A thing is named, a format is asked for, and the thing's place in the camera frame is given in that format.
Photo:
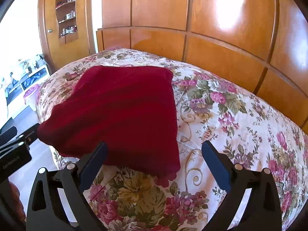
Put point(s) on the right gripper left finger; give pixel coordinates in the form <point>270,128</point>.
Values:
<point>89,166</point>

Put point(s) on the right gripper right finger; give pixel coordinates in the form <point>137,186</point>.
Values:
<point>220,166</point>

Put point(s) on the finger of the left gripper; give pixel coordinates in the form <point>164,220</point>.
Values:
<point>30,135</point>

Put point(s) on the magenta knit sweater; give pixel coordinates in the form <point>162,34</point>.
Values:
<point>131,109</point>

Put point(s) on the person's left hand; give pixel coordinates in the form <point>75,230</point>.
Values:
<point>17,204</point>

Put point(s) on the floral bedspread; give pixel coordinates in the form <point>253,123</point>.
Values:
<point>238,123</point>

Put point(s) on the white low shelf unit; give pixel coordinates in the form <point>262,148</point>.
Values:
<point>20,83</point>

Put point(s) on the wooden cabinet with shelves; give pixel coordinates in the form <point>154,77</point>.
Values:
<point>65,29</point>

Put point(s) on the wooden headboard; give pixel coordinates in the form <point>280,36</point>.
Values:
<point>260,45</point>

